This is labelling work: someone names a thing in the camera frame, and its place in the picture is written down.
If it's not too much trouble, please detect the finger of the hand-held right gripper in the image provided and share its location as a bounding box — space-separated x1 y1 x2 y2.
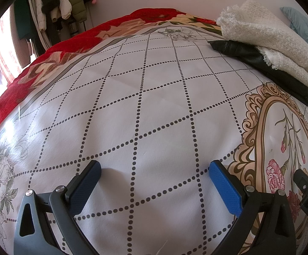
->
293 169 308 205

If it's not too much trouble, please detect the blue quilt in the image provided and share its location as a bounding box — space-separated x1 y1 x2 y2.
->
280 7 308 56

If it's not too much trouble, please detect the white diamond-print sheet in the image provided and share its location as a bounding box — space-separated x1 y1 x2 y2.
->
0 25 308 255

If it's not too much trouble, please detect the white fluffy jacket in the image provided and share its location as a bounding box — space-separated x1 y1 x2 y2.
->
216 0 308 91

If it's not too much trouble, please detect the black folded garment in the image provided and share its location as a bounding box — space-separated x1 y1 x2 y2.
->
208 40 308 107

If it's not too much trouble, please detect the pink floral curtain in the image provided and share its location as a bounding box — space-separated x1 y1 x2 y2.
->
0 8 38 107

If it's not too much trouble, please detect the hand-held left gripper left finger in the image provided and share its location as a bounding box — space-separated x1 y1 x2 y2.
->
13 160 102 255

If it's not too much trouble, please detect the red floral blanket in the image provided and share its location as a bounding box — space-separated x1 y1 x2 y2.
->
0 7 223 145

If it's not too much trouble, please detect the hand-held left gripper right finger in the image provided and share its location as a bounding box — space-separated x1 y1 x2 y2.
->
208 160 297 255

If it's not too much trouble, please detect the row of hanging clothes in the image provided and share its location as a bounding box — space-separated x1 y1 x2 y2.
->
11 0 91 59

